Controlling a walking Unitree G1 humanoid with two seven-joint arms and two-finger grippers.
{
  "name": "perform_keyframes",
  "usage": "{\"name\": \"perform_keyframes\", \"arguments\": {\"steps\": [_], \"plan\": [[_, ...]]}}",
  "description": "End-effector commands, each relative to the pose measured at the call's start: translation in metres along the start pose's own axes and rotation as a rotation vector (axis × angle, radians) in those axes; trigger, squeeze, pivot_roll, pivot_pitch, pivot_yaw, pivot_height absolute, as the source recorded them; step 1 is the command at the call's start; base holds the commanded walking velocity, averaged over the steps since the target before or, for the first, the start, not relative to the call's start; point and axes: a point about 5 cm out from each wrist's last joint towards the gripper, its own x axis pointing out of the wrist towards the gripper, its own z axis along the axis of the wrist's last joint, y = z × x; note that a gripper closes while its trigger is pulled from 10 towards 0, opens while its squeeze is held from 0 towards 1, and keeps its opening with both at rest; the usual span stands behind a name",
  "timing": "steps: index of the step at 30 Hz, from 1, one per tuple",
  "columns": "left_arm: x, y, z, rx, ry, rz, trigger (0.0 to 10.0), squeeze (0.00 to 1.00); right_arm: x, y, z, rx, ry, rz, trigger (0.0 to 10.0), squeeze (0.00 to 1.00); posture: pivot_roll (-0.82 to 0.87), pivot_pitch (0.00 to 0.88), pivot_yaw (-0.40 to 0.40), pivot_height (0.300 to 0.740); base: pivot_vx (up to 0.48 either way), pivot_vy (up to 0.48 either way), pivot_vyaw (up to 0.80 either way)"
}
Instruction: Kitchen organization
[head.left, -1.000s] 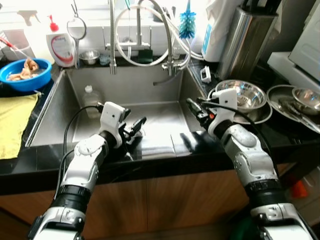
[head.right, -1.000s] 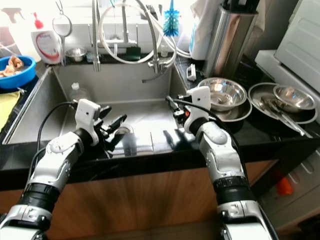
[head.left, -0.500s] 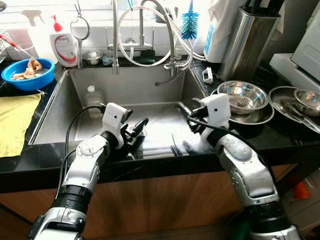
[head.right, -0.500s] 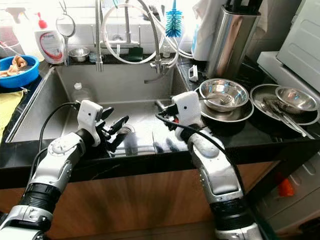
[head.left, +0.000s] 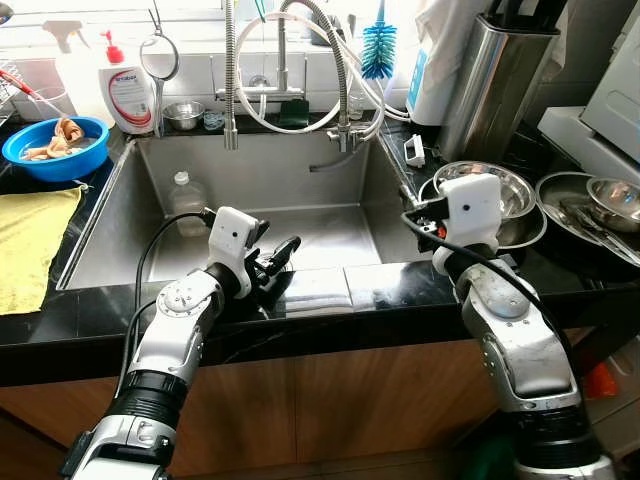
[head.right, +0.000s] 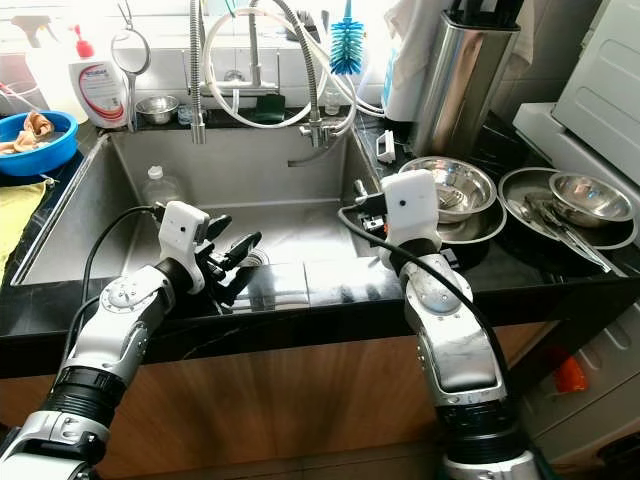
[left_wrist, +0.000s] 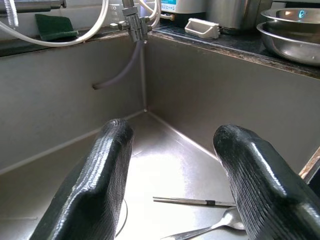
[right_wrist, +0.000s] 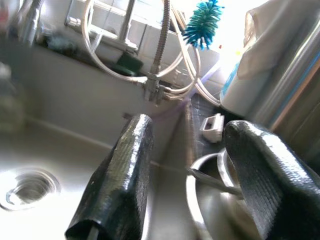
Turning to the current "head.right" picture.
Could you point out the round steel plate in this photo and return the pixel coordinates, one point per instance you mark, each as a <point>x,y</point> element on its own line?
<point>520,190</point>
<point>485,232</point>

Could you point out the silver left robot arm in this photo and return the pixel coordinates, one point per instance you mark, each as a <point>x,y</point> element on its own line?
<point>125,340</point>

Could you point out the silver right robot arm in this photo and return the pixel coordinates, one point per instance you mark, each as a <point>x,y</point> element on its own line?
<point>460,350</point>

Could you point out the steel sink drain strainer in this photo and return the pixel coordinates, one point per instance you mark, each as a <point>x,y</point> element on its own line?
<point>253,258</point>

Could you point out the stainless steel sink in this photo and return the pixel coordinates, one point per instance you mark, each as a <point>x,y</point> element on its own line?
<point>260,185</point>

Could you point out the clear plastic bottle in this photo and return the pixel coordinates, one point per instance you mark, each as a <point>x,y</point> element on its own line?
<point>162,188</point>

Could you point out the small white clip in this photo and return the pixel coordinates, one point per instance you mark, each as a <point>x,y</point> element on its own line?
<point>385,146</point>

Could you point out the small clear glass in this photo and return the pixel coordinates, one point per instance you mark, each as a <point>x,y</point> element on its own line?
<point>186,114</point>

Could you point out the dark green sponge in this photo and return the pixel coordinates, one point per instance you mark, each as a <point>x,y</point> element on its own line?
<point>268,108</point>

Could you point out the small steel bowl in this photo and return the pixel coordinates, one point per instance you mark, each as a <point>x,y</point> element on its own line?
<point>157,108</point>

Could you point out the wooden cabinet door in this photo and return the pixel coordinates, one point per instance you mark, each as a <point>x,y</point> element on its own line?
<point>360,400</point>
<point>230,420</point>

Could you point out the grey flexible gooseneck faucet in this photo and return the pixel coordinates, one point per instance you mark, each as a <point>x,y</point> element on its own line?
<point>315,75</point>

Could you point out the steel knife block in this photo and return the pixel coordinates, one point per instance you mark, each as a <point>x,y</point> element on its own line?
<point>465,90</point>

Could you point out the white towel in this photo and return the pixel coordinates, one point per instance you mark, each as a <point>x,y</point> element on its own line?
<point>410,55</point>

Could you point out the blue plastic bowl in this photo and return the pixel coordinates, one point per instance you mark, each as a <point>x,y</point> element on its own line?
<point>50,162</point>

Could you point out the white soap bottle red pump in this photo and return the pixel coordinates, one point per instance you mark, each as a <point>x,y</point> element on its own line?
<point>100,90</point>

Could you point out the blue bottle brush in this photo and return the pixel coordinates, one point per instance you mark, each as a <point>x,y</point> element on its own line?
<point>347,45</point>

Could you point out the steel tongs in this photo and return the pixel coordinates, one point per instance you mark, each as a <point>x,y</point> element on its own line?
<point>560,230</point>

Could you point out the round steel mesh strainer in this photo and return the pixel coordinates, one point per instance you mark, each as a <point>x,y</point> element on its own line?
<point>130,50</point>

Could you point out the yellow cloth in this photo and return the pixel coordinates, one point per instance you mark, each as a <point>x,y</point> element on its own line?
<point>15,225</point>

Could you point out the pale raw meat pieces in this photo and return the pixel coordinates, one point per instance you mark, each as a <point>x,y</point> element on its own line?
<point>32,132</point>

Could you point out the white spray bottle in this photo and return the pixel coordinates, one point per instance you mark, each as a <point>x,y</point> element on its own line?
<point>50,68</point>

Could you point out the black knife holder insert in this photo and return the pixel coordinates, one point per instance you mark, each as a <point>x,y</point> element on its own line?
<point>485,10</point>

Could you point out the orange object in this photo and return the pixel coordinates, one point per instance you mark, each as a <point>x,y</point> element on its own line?
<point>570,375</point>

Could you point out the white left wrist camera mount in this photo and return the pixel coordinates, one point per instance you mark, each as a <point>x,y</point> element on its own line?
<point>185,235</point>

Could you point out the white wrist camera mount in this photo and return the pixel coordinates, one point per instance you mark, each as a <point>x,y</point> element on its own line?
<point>410,210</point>
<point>185,235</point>

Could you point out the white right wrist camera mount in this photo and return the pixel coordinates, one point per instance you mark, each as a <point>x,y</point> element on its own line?
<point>410,210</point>

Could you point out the steel wall tap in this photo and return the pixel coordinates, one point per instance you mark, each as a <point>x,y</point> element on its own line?
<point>253,55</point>

